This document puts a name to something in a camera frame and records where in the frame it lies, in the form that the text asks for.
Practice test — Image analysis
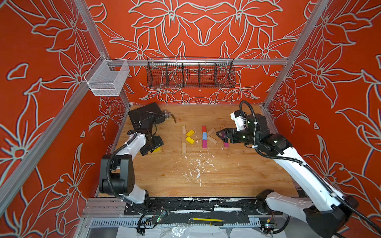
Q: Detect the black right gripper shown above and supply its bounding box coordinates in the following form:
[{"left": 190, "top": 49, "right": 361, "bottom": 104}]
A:
[{"left": 218, "top": 126, "right": 262, "bottom": 146}]

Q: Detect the pale wooden block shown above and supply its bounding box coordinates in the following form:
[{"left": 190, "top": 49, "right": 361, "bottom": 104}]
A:
[{"left": 207, "top": 128, "right": 215, "bottom": 136}]

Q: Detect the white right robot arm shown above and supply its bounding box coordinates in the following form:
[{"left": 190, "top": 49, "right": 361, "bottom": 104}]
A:
[{"left": 216, "top": 111, "right": 359, "bottom": 238}]

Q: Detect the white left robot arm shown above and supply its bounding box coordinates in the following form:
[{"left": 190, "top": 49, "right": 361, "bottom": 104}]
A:
[{"left": 98, "top": 130, "right": 164, "bottom": 210}]

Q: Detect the black plastic tool case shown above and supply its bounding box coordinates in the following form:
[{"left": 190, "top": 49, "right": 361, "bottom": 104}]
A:
[{"left": 128, "top": 103, "right": 165, "bottom": 132}]

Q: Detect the metal ball valve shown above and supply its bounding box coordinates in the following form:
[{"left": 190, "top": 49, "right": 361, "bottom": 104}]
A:
[{"left": 163, "top": 110, "right": 177, "bottom": 123}]

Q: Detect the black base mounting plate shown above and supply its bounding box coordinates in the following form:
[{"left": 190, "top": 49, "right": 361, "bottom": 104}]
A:
[{"left": 122, "top": 197, "right": 282, "bottom": 216}]

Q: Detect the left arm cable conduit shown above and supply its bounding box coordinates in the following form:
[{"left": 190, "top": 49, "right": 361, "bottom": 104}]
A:
[{"left": 106, "top": 111, "right": 158, "bottom": 200}]

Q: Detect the black wire basket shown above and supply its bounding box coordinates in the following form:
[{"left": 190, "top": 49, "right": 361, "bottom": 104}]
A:
[{"left": 146, "top": 57, "right": 236, "bottom": 89}]

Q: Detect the white wire basket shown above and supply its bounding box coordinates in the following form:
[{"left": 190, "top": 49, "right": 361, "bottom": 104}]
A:
[{"left": 84, "top": 55, "right": 130, "bottom": 96}]

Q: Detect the black corrugated cable conduit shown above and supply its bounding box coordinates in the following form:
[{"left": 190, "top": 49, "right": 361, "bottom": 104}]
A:
[{"left": 239, "top": 100, "right": 381, "bottom": 238}]

